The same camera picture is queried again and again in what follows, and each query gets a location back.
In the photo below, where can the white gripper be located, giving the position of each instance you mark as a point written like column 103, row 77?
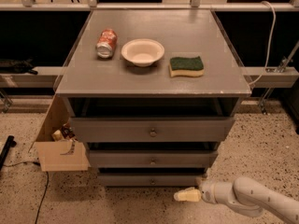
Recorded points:
column 207, row 192

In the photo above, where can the grey bottom drawer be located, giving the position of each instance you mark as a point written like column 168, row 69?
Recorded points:
column 149, row 180

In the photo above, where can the grey drawer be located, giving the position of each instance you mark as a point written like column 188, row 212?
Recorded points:
column 151, row 159
column 149, row 180
column 151, row 130

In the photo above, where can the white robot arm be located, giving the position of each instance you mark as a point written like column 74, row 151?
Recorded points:
column 244, row 196

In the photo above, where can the grey middle drawer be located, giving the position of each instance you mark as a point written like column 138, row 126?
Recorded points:
column 151, row 159

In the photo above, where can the grey drawer cabinet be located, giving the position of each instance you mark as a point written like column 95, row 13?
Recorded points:
column 115, row 88

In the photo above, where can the grey top drawer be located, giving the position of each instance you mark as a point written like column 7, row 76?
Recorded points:
column 151, row 130

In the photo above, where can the green yellow sponge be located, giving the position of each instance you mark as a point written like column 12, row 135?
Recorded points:
column 186, row 67

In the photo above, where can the snack packets in box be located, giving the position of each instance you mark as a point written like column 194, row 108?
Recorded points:
column 64, row 133

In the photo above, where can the cardboard box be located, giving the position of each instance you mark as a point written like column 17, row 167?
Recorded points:
column 55, row 152

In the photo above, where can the white paper bowl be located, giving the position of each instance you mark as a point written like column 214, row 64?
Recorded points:
column 142, row 52

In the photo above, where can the orange soda can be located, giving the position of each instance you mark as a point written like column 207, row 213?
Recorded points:
column 106, row 44

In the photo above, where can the black bar on floor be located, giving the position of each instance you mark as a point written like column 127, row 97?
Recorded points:
column 7, row 146

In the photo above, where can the metal frame rail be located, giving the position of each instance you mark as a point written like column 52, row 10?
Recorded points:
column 46, row 77

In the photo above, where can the black object on rail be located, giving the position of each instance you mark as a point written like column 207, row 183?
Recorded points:
column 17, row 67

